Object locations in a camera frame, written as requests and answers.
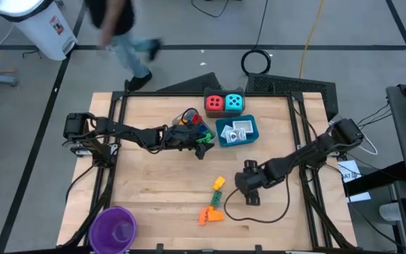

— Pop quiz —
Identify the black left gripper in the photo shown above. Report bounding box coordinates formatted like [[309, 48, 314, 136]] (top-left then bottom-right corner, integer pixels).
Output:
[[163, 123, 216, 160]]

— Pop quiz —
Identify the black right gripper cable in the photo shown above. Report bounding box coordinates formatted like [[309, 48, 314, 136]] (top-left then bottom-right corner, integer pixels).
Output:
[[223, 176, 292, 224]]

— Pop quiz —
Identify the black floor cable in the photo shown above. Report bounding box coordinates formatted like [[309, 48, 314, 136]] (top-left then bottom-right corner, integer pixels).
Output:
[[190, 0, 231, 18]]

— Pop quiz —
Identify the dark green brick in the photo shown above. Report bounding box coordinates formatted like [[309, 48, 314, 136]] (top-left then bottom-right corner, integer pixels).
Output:
[[210, 190, 225, 208]]

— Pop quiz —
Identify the white paper sheet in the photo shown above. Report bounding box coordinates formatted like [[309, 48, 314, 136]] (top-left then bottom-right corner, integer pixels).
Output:
[[337, 159, 372, 204]]

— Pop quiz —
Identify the teal plastic bin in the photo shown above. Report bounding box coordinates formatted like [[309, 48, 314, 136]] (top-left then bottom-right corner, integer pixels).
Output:
[[215, 114, 260, 148]]

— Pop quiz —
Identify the white paper roll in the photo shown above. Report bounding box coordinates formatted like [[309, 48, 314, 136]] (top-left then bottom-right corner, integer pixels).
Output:
[[379, 202, 403, 222]]

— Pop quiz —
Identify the black flat panel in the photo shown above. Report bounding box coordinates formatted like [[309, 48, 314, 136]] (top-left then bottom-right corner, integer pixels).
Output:
[[156, 71, 224, 94]]

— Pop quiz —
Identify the yellow cable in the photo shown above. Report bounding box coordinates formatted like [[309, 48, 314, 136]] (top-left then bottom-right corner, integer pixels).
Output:
[[298, 0, 326, 80]]

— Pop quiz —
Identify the smoky translucent plastic bin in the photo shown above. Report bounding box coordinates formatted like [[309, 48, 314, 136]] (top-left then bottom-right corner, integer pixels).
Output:
[[203, 87, 246, 119]]

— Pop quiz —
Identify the teal foam die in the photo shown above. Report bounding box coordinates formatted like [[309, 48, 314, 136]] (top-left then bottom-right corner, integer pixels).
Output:
[[224, 93, 244, 112]]

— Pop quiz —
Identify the yellow toy block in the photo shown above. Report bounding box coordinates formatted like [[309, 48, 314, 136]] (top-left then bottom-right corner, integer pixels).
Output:
[[212, 176, 227, 191]]

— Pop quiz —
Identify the light grey plastic bin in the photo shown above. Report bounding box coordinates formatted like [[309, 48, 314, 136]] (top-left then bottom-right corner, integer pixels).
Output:
[[171, 108, 217, 149]]

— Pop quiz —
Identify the orange sloped toy block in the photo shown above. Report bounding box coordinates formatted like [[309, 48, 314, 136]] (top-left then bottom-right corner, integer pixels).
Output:
[[206, 205, 226, 223]]

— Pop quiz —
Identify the white pedal trash can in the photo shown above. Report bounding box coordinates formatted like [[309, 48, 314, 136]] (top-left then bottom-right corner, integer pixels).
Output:
[[0, 0, 79, 61]]

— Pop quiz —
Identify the person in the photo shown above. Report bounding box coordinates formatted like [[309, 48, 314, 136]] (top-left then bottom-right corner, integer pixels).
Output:
[[84, 0, 164, 93]]

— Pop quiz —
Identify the black coiled cable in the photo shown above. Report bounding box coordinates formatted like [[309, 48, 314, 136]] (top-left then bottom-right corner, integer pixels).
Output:
[[239, 0, 272, 76]]

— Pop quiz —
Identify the red foam die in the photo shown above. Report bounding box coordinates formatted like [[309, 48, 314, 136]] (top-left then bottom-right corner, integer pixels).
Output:
[[205, 94, 225, 113]]

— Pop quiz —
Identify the purple plastic bucket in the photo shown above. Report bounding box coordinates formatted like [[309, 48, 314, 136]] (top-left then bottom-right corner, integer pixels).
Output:
[[88, 205, 137, 254]]

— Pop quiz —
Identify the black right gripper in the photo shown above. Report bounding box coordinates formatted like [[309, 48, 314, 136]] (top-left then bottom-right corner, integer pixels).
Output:
[[233, 159, 270, 207]]

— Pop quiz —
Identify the black aluminium table frame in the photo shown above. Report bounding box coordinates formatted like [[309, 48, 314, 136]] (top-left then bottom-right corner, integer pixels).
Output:
[[56, 79, 358, 254]]

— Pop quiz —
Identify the black cart base beam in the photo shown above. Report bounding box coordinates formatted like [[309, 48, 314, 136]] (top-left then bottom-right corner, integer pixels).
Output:
[[343, 161, 406, 198]]

